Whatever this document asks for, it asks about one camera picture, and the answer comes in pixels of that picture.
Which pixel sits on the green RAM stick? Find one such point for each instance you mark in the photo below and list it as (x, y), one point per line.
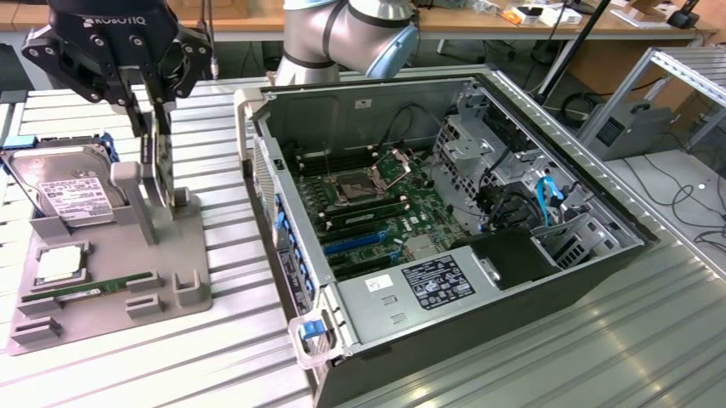
(85, 290)

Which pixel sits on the blue expansion slot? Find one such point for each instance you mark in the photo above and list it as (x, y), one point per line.
(354, 243)

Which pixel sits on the open black PC case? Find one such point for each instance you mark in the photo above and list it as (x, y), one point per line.
(363, 378)

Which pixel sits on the turquoise plastic tab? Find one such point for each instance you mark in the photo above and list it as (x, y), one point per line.
(17, 142)

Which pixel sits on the grey power supply unit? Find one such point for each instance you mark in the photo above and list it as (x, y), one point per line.
(386, 306)

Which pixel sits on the metal disk bay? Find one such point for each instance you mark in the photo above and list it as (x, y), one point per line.
(573, 242)

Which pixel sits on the metal socket cover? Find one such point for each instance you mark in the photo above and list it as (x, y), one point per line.
(394, 166)

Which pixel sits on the dark RAM stick white label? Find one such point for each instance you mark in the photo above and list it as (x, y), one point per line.
(363, 217)

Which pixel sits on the green motherboard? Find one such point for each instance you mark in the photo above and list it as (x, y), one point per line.
(419, 208)

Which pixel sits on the small black device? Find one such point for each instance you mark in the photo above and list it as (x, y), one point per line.
(681, 19)

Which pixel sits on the black plastic shroud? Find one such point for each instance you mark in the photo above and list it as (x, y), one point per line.
(510, 255)

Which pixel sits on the black stand pole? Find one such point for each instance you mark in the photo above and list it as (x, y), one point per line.
(575, 47)

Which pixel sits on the CPU socket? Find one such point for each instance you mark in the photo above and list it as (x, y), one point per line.
(354, 189)

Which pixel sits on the thin metal locking lever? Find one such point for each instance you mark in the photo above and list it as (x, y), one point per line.
(327, 161)

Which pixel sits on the aluminium profile frame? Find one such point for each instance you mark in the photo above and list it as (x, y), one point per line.
(689, 57)

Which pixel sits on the wooden desk white frame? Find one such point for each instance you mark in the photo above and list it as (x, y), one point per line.
(244, 25)
(487, 26)

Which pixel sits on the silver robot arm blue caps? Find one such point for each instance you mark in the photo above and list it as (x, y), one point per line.
(318, 34)

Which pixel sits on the small white box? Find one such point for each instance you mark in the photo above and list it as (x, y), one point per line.
(558, 17)

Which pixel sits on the cardboard box on desk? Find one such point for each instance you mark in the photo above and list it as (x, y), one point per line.
(238, 8)

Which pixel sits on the silver CPU chip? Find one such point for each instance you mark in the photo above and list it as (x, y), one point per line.
(56, 263)

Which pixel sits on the blue plastic disk rail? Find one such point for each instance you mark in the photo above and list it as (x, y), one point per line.
(108, 149)

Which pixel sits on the black expansion slot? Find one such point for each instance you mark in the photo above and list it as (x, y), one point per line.
(360, 262)

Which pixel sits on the graphics card silver bracket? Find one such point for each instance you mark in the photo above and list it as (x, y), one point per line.
(164, 170)

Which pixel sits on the grey parts rack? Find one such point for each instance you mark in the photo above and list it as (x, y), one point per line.
(113, 263)

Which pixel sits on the grey computer tower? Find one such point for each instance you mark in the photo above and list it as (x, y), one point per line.
(630, 136)

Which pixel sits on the silver hard disk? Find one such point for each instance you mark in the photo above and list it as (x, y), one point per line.
(73, 195)

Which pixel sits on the grey metal drive cage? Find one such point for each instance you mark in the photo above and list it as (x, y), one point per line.
(464, 149)

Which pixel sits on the small orange box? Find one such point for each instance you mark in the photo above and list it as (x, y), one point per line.
(510, 15)

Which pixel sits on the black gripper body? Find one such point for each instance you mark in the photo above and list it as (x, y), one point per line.
(113, 38)

